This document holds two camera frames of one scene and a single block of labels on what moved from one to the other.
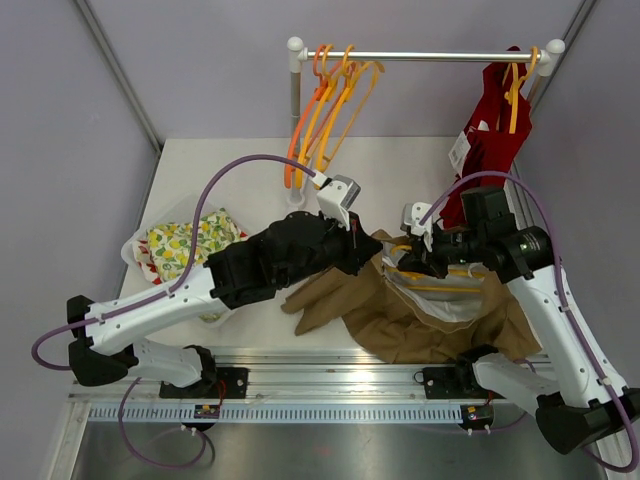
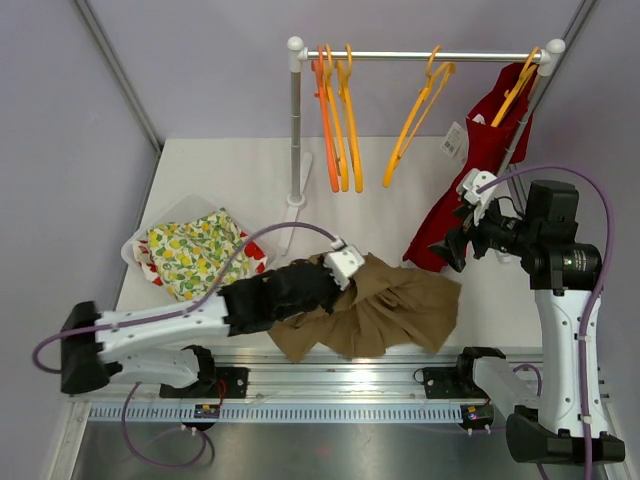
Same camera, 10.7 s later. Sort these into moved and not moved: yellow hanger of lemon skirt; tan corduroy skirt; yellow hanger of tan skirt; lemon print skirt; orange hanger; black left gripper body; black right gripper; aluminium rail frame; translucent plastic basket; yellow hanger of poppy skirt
Moved: yellow hanger of tan skirt; tan corduroy skirt; black right gripper; yellow hanger of lemon skirt; black left gripper body; orange hanger; yellow hanger of poppy skirt
Not moved: lemon print skirt; translucent plastic basket; aluminium rail frame
